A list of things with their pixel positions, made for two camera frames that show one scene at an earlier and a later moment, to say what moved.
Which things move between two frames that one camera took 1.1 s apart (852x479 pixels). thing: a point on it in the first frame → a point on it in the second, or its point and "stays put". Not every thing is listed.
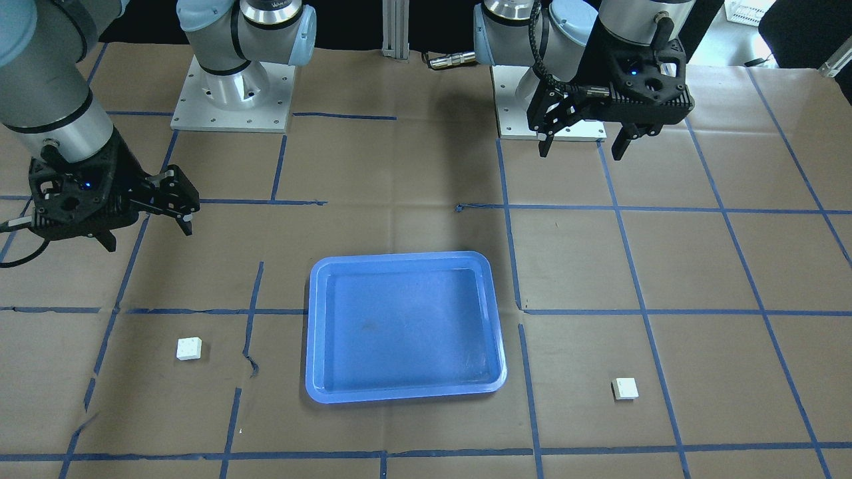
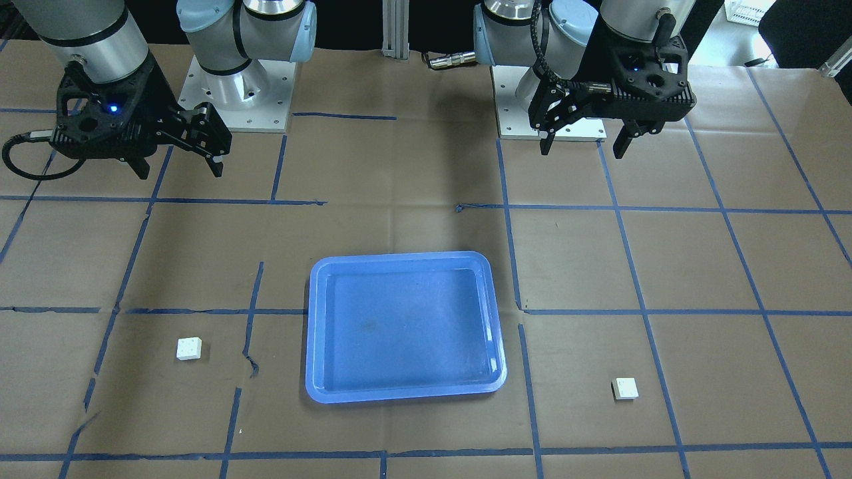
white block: [624, 388] stays put
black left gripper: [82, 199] → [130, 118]
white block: [189, 348] stays put
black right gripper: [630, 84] stays put
